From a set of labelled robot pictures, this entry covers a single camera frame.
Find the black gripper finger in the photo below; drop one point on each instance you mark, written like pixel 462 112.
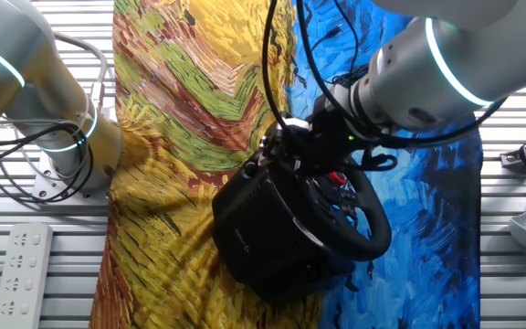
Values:
pixel 270 151
pixel 292 125

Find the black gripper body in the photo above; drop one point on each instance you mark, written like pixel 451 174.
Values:
pixel 336 141

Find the black racing steering wheel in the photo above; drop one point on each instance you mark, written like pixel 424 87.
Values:
pixel 372 237

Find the black steering wheel base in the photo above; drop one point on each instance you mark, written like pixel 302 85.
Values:
pixel 254 247

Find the blue yellow painting print cloth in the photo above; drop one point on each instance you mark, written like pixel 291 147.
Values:
pixel 162 91

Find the white power strip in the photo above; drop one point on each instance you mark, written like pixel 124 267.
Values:
pixel 21 274

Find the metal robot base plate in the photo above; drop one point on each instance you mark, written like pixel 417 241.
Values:
pixel 44 183

